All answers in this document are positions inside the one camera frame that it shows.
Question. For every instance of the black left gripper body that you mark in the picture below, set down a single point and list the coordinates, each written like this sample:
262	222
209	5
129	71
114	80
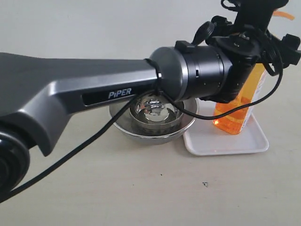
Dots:
248	42

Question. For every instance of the orange soap pump bottle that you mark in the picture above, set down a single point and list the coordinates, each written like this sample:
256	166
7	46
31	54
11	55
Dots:
235	122

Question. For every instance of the steel mesh strainer basin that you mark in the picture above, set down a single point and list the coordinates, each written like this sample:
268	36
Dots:
130	129

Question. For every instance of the small stainless steel bowl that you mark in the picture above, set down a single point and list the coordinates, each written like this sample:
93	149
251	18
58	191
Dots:
154	113

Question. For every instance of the white plastic tray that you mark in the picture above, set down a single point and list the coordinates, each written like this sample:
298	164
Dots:
202	138

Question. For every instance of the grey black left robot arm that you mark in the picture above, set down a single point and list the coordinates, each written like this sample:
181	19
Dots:
38	96

